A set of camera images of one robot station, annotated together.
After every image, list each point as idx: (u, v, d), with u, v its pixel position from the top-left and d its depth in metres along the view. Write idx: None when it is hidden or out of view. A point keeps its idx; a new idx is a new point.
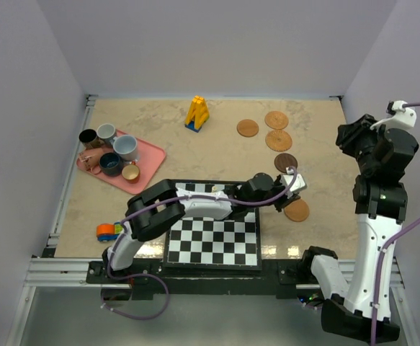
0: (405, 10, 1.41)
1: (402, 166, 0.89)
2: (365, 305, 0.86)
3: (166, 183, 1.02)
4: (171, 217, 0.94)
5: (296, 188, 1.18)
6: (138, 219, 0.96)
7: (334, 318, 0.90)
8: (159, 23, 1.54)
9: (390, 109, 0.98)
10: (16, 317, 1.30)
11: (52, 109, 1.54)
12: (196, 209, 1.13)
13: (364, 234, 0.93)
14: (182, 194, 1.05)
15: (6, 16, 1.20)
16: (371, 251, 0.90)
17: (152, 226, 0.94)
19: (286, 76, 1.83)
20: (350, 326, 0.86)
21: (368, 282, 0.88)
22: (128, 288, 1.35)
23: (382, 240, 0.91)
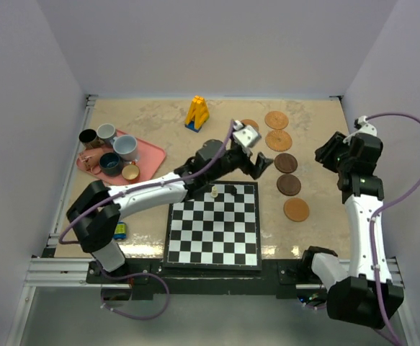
0: (405, 9, 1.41)
1: (374, 157, 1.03)
2: (367, 269, 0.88)
3: (94, 184, 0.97)
4: (103, 221, 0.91)
5: (250, 141, 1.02)
6: (79, 228, 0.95)
7: (341, 296, 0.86)
8: (159, 23, 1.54)
9: (357, 125, 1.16)
10: (16, 317, 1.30)
11: (52, 109, 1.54)
12: (143, 202, 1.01)
13: (353, 211, 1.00)
14: (117, 192, 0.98)
15: (6, 16, 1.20)
16: (362, 223, 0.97)
17: (93, 233, 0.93)
19: (286, 76, 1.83)
20: (358, 295, 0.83)
21: (365, 248, 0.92)
22: (127, 288, 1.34)
23: (369, 213, 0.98)
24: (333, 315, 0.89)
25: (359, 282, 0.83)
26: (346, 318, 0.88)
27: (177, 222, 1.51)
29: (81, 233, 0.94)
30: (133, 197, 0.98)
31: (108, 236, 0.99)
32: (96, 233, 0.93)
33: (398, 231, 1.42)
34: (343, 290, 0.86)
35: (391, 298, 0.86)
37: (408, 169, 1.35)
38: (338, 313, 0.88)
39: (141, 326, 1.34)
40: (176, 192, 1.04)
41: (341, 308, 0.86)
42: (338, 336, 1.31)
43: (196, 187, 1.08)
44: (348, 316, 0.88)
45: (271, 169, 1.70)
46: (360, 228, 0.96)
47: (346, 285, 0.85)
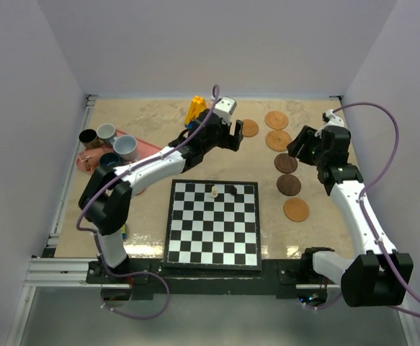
0: (405, 9, 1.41)
1: (346, 146, 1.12)
2: (372, 246, 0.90)
3: (100, 169, 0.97)
4: (119, 197, 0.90)
5: (230, 106, 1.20)
6: (94, 213, 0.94)
7: (355, 280, 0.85)
8: (159, 23, 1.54)
9: (325, 118, 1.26)
10: (16, 316, 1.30)
11: (52, 110, 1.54)
12: (149, 177, 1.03)
13: (341, 198, 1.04)
14: (122, 171, 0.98)
15: (5, 16, 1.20)
16: (351, 205, 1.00)
17: (109, 212, 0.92)
19: (285, 76, 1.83)
20: (372, 272, 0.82)
21: (364, 227, 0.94)
22: (128, 288, 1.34)
23: (356, 194, 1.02)
24: (353, 303, 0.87)
25: (370, 260, 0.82)
26: (367, 301, 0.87)
27: (177, 221, 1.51)
29: (99, 216, 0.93)
30: (140, 173, 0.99)
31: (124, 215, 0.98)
32: (112, 213, 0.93)
33: (398, 231, 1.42)
34: (356, 273, 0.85)
35: (404, 267, 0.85)
37: (408, 169, 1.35)
38: (359, 300, 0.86)
39: (141, 326, 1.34)
40: (174, 163, 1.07)
41: (359, 292, 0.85)
42: (338, 336, 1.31)
43: (193, 155, 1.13)
44: (367, 298, 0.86)
45: (271, 169, 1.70)
46: (351, 210, 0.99)
47: (358, 267, 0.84)
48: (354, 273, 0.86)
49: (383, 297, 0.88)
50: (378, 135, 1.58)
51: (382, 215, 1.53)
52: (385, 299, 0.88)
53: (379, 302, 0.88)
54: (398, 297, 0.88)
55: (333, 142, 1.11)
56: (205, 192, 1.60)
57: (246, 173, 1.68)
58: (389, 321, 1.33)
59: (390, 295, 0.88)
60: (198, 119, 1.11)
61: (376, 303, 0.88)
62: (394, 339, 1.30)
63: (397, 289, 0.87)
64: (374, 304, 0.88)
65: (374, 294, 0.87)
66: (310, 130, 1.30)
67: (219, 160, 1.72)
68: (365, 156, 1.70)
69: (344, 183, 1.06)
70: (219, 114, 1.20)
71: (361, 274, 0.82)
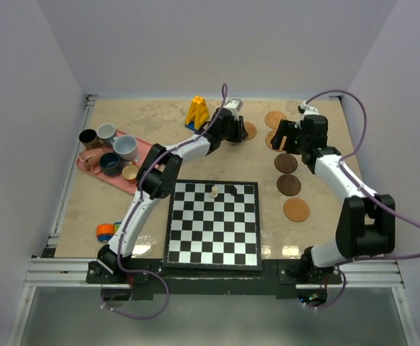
0: (404, 11, 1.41)
1: (324, 130, 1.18)
2: (356, 192, 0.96)
3: (155, 147, 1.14)
4: (176, 166, 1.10)
5: (237, 105, 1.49)
6: (150, 182, 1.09)
7: (346, 224, 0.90)
8: (158, 23, 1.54)
9: (301, 110, 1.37)
10: (16, 317, 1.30)
11: (51, 110, 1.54)
12: (189, 154, 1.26)
13: (323, 169, 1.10)
14: (171, 148, 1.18)
15: (4, 15, 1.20)
16: (333, 169, 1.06)
17: (165, 179, 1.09)
19: (285, 77, 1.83)
20: (359, 213, 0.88)
21: (346, 181, 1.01)
22: (128, 288, 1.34)
23: (336, 162, 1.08)
24: (349, 253, 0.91)
25: (356, 201, 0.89)
26: (362, 248, 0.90)
27: (177, 222, 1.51)
29: (153, 184, 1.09)
30: (184, 149, 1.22)
31: (171, 187, 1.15)
32: (167, 179, 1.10)
33: (398, 231, 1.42)
34: (346, 219, 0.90)
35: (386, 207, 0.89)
37: (406, 170, 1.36)
38: (354, 246, 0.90)
39: (141, 326, 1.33)
40: (204, 145, 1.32)
41: (351, 236, 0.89)
42: (339, 336, 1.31)
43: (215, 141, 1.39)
44: (360, 244, 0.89)
45: (271, 169, 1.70)
46: (333, 172, 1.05)
47: (346, 213, 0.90)
48: (343, 220, 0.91)
49: (375, 244, 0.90)
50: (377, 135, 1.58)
51: None
52: (380, 246, 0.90)
53: (373, 249, 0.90)
54: (390, 240, 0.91)
55: (313, 126, 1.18)
56: (205, 192, 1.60)
57: (247, 173, 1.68)
58: (388, 321, 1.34)
59: (381, 239, 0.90)
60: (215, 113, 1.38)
61: (370, 250, 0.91)
62: (394, 339, 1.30)
63: (386, 232, 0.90)
64: (369, 251, 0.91)
65: (367, 241, 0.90)
66: (287, 122, 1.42)
67: (219, 160, 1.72)
68: (365, 156, 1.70)
69: (324, 157, 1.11)
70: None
71: (349, 215, 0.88)
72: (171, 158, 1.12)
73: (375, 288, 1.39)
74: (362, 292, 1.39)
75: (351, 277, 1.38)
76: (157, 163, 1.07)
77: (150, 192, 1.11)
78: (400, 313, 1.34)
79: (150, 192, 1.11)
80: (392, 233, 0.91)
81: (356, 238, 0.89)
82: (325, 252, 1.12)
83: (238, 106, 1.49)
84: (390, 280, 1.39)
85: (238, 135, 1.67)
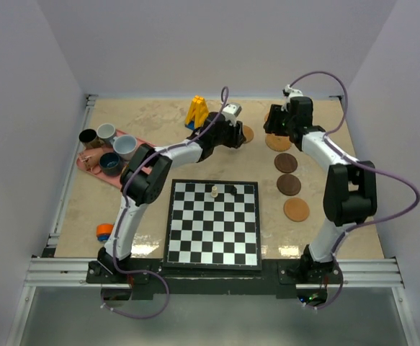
0: (404, 9, 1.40)
1: (309, 109, 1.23)
2: (339, 161, 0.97)
3: (143, 145, 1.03)
4: (163, 168, 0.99)
5: (235, 109, 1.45)
6: (135, 185, 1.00)
7: (331, 189, 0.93)
8: (158, 22, 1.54)
9: (286, 94, 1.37)
10: (16, 318, 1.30)
11: (51, 109, 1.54)
12: (180, 157, 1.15)
13: (310, 145, 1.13)
14: (161, 148, 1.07)
15: (3, 14, 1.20)
16: (318, 143, 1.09)
17: (153, 183, 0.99)
19: (285, 77, 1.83)
20: (342, 177, 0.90)
21: (331, 152, 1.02)
22: (128, 288, 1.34)
23: (321, 137, 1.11)
24: (336, 217, 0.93)
25: (338, 166, 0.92)
26: (347, 211, 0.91)
27: (177, 222, 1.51)
29: (140, 188, 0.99)
30: (175, 152, 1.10)
31: (159, 192, 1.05)
32: (155, 183, 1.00)
33: (398, 231, 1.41)
34: (331, 184, 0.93)
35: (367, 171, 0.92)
37: (406, 169, 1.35)
38: (340, 210, 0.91)
39: (140, 326, 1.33)
40: (195, 151, 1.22)
41: (336, 200, 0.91)
42: (339, 336, 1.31)
43: (205, 148, 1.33)
44: (345, 208, 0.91)
45: (271, 169, 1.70)
46: (318, 145, 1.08)
47: (331, 179, 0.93)
48: (328, 186, 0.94)
49: (360, 207, 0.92)
50: (378, 135, 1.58)
51: (382, 215, 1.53)
52: (364, 209, 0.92)
53: (358, 212, 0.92)
54: (372, 202, 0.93)
55: (299, 106, 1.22)
56: (205, 192, 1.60)
57: (247, 172, 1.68)
58: (388, 320, 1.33)
59: (364, 202, 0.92)
60: (208, 120, 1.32)
61: (356, 213, 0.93)
62: (395, 340, 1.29)
63: (368, 194, 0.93)
64: (354, 215, 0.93)
65: (352, 204, 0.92)
66: (276, 107, 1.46)
67: (219, 160, 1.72)
68: (365, 156, 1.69)
69: (310, 133, 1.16)
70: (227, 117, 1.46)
71: (333, 180, 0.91)
72: (160, 158, 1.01)
73: (375, 288, 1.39)
74: (362, 291, 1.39)
75: (349, 277, 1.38)
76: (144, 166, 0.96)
77: (136, 197, 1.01)
78: (400, 314, 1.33)
79: (137, 197, 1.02)
80: (374, 195, 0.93)
81: (341, 202, 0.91)
82: (320, 240, 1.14)
83: (236, 112, 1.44)
84: (390, 280, 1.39)
85: (232, 140, 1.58)
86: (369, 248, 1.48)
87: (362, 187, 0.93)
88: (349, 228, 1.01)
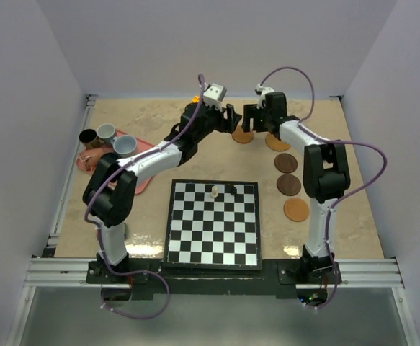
0: (403, 10, 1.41)
1: (283, 101, 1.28)
2: (313, 142, 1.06)
3: (104, 161, 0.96)
4: (126, 185, 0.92)
5: (219, 92, 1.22)
6: (100, 205, 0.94)
7: (307, 167, 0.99)
8: (158, 22, 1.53)
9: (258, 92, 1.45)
10: (16, 317, 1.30)
11: (51, 109, 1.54)
12: (153, 167, 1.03)
13: (286, 132, 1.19)
14: (125, 161, 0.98)
15: (3, 14, 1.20)
16: (293, 129, 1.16)
17: (117, 202, 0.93)
19: (286, 77, 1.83)
20: (317, 155, 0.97)
21: (304, 135, 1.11)
22: (128, 288, 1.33)
23: (295, 123, 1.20)
24: (314, 193, 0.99)
25: (313, 145, 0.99)
26: (324, 187, 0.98)
27: (177, 222, 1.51)
29: (104, 207, 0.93)
30: (143, 163, 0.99)
31: (127, 208, 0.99)
32: (119, 202, 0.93)
33: (398, 231, 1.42)
34: (307, 163, 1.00)
35: (338, 147, 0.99)
37: (405, 169, 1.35)
38: (318, 186, 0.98)
39: (140, 327, 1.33)
40: (173, 155, 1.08)
41: (313, 177, 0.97)
42: (339, 336, 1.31)
43: (188, 149, 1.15)
44: (322, 184, 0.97)
45: (271, 169, 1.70)
46: (293, 131, 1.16)
47: (307, 158, 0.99)
48: (305, 165, 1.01)
49: (335, 183, 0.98)
50: (377, 135, 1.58)
51: (383, 215, 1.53)
52: (338, 184, 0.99)
53: (333, 187, 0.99)
54: (346, 176, 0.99)
55: (273, 99, 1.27)
56: (205, 192, 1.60)
57: (246, 172, 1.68)
58: (388, 320, 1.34)
59: (339, 177, 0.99)
60: (184, 115, 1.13)
61: (332, 188, 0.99)
62: (394, 339, 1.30)
63: (341, 169, 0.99)
64: (330, 190, 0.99)
65: (328, 179, 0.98)
66: (251, 107, 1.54)
67: (219, 160, 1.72)
68: (365, 156, 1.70)
69: (286, 122, 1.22)
70: (210, 101, 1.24)
71: (309, 157, 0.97)
72: (123, 175, 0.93)
73: (375, 288, 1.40)
74: (361, 291, 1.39)
75: (350, 277, 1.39)
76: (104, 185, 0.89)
77: (101, 217, 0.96)
78: (400, 314, 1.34)
79: (102, 216, 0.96)
80: (347, 169, 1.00)
81: (318, 179, 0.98)
82: (313, 229, 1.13)
83: (220, 96, 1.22)
84: (390, 280, 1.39)
85: (220, 126, 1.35)
86: (369, 249, 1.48)
87: (336, 163, 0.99)
88: (333, 205, 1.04)
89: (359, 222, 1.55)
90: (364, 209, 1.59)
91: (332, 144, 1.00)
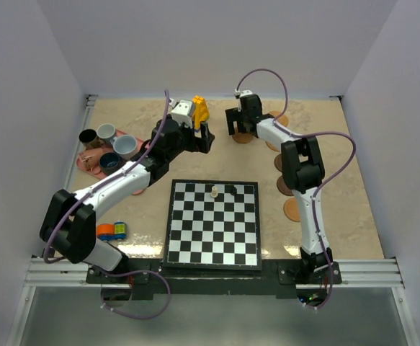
0: (403, 9, 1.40)
1: (258, 103, 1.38)
2: (289, 138, 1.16)
3: (58, 195, 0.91)
4: (83, 222, 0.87)
5: (188, 108, 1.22)
6: (58, 244, 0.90)
7: (286, 162, 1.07)
8: (157, 23, 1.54)
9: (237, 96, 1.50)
10: (16, 318, 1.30)
11: (51, 109, 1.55)
12: (117, 194, 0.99)
13: (263, 130, 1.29)
14: (84, 193, 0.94)
15: (3, 14, 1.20)
16: (270, 127, 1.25)
17: (76, 239, 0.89)
19: (285, 77, 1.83)
20: (293, 151, 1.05)
21: (281, 133, 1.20)
22: (127, 288, 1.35)
23: (270, 121, 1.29)
24: (294, 185, 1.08)
25: (288, 142, 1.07)
26: (302, 179, 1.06)
27: (177, 222, 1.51)
29: (63, 246, 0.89)
30: (103, 192, 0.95)
31: (89, 241, 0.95)
32: (78, 238, 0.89)
33: (398, 231, 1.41)
34: (284, 158, 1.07)
35: (311, 141, 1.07)
37: (405, 169, 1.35)
38: (297, 179, 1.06)
39: (140, 327, 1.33)
40: (140, 176, 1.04)
41: (292, 171, 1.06)
42: (338, 336, 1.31)
43: (158, 166, 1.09)
44: (300, 176, 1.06)
45: (271, 169, 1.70)
46: (270, 130, 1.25)
47: (284, 153, 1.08)
48: (283, 159, 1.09)
49: (311, 174, 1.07)
50: (377, 135, 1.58)
51: (383, 215, 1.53)
52: (315, 174, 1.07)
53: (310, 177, 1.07)
54: (320, 167, 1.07)
55: (247, 101, 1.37)
56: (205, 192, 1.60)
57: (246, 172, 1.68)
58: (389, 320, 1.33)
59: (315, 169, 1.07)
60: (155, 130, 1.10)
61: (309, 180, 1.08)
62: (394, 340, 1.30)
63: (316, 161, 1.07)
64: (307, 182, 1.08)
65: (305, 171, 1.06)
66: (233, 109, 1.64)
67: (218, 160, 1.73)
68: (365, 156, 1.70)
69: (261, 121, 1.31)
70: (179, 119, 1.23)
71: (286, 153, 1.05)
72: (79, 211, 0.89)
73: (375, 288, 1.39)
74: (361, 291, 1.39)
75: (351, 278, 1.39)
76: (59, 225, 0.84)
77: (61, 254, 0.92)
78: (400, 314, 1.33)
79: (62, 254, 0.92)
80: (321, 161, 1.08)
81: (296, 171, 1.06)
82: (304, 223, 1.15)
83: (189, 111, 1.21)
84: (390, 280, 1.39)
85: (191, 144, 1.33)
86: (370, 249, 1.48)
87: (310, 156, 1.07)
88: (315, 192, 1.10)
89: (359, 222, 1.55)
90: (364, 209, 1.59)
91: (305, 138, 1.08)
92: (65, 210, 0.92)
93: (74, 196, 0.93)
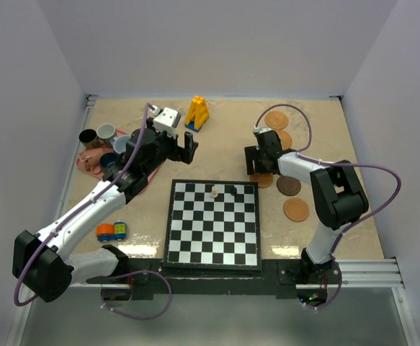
0: (403, 9, 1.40)
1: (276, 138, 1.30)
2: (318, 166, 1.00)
3: (21, 238, 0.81)
4: (49, 266, 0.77)
5: (173, 120, 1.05)
6: (31, 285, 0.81)
7: (321, 196, 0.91)
8: (158, 23, 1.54)
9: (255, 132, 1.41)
10: (16, 318, 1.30)
11: (51, 110, 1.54)
12: (86, 225, 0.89)
13: (287, 164, 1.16)
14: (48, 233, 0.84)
15: (3, 14, 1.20)
16: (293, 160, 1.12)
17: (45, 282, 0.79)
19: (286, 76, 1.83)
20: (327, 183, 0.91)
21: (307, 163, 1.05)
22: (128, 288, 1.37)
23: (294, 153, 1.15)
24: (332, 220, 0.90)
25: (320, 172, 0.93)
26: (342, 213, 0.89)
27: (177, 222, 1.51)
29: (37, 287, 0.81)
30: (69, 229, 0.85)
31: (65, 277, 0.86)
32: (49, 280, 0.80)
33: (398, 231, 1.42)
34: (318, 191, 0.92)
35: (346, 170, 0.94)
37: (405, 170, 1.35)
38: (335, 213, 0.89)
39: (140, 327, 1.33)
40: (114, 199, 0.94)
41: (327, 203, 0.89)
42: (338, 336, 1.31)
43: (135, 183, 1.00)
44: (339, 210, 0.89)
45: None
46: (293, 162, 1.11)
47: (315, 184, 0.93)
48: (317, 193, 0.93)
49: (352, 206, 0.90)
50: (377, 135, 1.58)
51: (383, 215, 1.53)
52: (356, 207, 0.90)
53: (352, 211, 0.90)
54: (362, 196, 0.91)
55: (265, 139, 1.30)
56: (205, 192, 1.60)
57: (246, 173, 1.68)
58: (388, 320, 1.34)
59: (355, 200, 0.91)
60: (130, 143, 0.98)
61: (350, 213, 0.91)
62: (393, 339, 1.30)
63: (355, 190, 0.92)
64: (349, 216, 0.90)
65: (343, 205, 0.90)
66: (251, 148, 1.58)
67: (219, 160, 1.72)
68: (365, 155, 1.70)
69: (284, 156, 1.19)
70: (161, 127, 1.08)
71: (320, 184, 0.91)
72: (44, 254, 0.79)
73: (374, 288, 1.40)
74: (361, 291, 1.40)
75: (351, 277, 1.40)
76: (21, 277, 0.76)
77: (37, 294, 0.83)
78: (400, 313, 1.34)
79: (37, 294, 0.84)
80: (361, 189, 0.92)
81: (333, 204, 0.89)
82: (318, 242, 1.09)
83: (174, 122, 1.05)
84: (390, 280, 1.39)
85: (173, 152, 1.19)
86: (370, 249, 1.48)
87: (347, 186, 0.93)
88: (346, 228, 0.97)
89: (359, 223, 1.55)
90: None
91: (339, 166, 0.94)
92: (31, 251, 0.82)
93: (37, 237, 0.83)
